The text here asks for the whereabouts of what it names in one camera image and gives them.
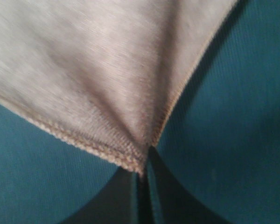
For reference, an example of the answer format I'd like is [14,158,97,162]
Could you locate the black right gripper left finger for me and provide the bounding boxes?
[61,168,140,224]

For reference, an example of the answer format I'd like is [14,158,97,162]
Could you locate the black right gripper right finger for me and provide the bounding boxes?
[147,147,230,224]

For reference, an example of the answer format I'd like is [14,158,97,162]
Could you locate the brown microfiber towel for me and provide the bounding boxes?
[0,0,237,175]

